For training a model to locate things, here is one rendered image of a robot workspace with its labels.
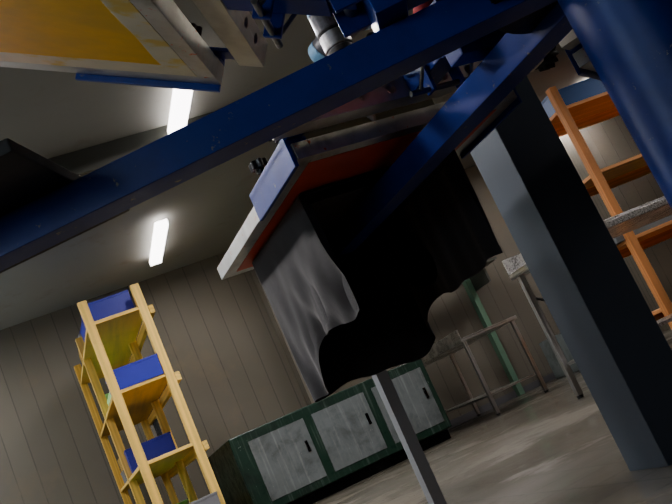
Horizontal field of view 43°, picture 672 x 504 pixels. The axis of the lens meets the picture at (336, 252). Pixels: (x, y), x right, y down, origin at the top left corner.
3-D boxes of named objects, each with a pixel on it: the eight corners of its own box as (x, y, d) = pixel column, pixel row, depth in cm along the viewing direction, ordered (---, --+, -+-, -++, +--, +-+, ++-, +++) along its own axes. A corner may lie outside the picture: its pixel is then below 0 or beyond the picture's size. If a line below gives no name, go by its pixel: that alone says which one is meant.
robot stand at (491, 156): (677, 445, 243) (492, 88, 267) (718, 438, 226) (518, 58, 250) (629, 471, 236) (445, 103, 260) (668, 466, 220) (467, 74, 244)
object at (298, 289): (312, 402, 227) (251, 261, 235) (324, 397, 228) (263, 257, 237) (373, 363, 186) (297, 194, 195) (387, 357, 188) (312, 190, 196)
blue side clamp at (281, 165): (260, 221, 199) (248, 195, 200) (278, 216, 201) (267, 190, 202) (295, 166, 172) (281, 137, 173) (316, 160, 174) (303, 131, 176)
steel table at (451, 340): (481, 414, 994) (447, 344, 1012) (552, 389, 833) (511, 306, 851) (432, 437, 970) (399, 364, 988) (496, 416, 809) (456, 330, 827)
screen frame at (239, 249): (221, 280, 242) (216, 268, 243) (390, 223, 267) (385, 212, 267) (298, 159, 172) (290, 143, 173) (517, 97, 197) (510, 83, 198)
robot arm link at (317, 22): (337, -13, 210) (310, -13, 205) (355, 24, 208) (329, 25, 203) (321, 7, 216) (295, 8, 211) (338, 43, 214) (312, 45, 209)
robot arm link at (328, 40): (324, 29, 203) (314, 47, 211) (332, 45, 202) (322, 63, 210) (351, 23, 207) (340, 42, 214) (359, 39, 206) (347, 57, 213)
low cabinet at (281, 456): (397, 454, 954) (368, 388, 970) (458, 435, 787) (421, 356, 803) (234, 531, 885) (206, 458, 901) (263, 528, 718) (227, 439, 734)
